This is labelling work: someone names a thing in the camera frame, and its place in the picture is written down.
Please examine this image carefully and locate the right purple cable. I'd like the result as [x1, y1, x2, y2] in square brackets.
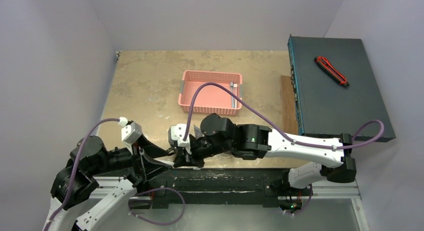
[181, 82, 385, 216]

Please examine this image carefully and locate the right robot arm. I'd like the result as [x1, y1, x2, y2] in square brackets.
[168, 113, 357, 195]

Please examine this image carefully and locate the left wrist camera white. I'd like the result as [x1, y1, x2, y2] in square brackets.
[118, 116, 143, 146]

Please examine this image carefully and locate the red black utility knife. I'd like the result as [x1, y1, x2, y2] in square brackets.
[314, 56, 349, 87]

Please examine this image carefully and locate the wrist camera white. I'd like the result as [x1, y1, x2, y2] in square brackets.
[168, 123, 192, 155]
[118, 116, 143, 146]

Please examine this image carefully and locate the white toothpaste red cap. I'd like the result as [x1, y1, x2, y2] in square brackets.
[193, 125, 204, 139]

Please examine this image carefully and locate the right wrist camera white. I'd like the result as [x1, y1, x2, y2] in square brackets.
[168, 123, 192, 155]

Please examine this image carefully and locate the dark grey metal box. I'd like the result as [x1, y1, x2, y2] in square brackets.
[287, 36, 396, 143]

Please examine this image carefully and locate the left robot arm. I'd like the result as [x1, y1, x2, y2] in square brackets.
[43, 135, 173, 231]

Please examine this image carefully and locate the pink plastic basket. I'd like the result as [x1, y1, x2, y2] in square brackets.
[178, 70, 243, 116]

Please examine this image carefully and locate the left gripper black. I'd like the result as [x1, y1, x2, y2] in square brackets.
[90, 132, 173, 179]

